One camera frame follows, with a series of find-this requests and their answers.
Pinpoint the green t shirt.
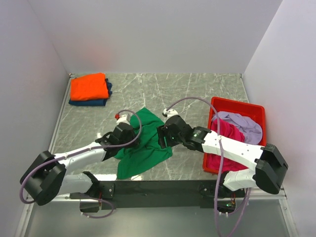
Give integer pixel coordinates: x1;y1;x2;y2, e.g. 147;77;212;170
115;108;172;179

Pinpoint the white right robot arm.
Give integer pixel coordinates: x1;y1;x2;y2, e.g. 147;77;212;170
157;115;288;197

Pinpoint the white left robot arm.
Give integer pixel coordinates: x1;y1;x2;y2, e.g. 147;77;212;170
20;122;140;206

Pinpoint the folded navy blue t shirt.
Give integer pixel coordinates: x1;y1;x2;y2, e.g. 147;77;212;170
69;78;113;107

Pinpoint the magenta t shirt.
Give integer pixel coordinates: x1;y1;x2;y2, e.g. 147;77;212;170
206;118;250;175

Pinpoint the folded orange t shirt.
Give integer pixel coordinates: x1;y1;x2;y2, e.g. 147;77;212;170
70;73;110;101

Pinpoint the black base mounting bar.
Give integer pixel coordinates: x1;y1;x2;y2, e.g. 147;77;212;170
69;180;237;210

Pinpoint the lavender t shirt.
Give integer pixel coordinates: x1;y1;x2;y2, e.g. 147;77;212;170
218;111;263;145

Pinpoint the red plastic bin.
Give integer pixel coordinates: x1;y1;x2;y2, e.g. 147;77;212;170
202;97;267;174

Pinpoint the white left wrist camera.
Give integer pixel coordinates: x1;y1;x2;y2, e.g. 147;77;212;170
115;114;131;125

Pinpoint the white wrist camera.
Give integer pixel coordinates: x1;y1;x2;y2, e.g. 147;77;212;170
162;109;178;119
115;114;131;125

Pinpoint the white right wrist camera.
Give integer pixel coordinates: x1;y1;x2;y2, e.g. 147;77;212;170
162;109;178;119

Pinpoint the aluminium frame rail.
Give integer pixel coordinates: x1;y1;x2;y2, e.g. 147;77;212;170
14;73;75;237

